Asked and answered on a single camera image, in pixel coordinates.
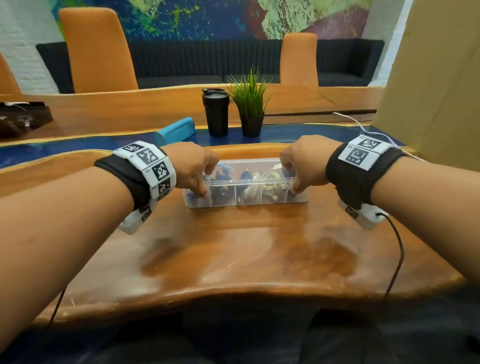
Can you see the colourful abstract wall painting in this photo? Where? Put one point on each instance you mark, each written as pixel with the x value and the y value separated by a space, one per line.
pixel 206 18

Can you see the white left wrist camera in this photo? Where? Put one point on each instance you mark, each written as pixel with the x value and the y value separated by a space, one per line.
pixel 131 223

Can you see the person's left forearm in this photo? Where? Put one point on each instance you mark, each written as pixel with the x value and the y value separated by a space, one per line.
pixel 56 232

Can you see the teal cylindrical speaker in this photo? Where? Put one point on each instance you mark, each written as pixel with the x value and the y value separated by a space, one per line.
pixel 176 131

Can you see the black left wristband with markers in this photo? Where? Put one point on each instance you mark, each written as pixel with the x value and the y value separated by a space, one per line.
pixel 123 172

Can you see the person's left hand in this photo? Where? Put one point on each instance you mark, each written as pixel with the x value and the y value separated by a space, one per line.
pixel 187 165

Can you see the green potted plant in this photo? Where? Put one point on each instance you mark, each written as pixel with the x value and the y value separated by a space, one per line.
pixel 249 97

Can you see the person's dark trousers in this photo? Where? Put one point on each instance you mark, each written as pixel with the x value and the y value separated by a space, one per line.
pixel 225 337

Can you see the black sofa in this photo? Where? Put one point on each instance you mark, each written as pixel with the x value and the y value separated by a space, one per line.
pixel 206 60

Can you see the black travel mug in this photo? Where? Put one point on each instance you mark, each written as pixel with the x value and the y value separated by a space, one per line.
pixel 216 116

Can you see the clear plastic container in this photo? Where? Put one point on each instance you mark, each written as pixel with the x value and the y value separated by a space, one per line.
pixel 243 165

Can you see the orange chair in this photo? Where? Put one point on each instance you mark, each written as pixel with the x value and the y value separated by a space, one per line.
pixel 7 78
pixel 97 52
pixel 299 60

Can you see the person's right hand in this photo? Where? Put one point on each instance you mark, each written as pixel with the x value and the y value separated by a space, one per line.
pixel 307 161

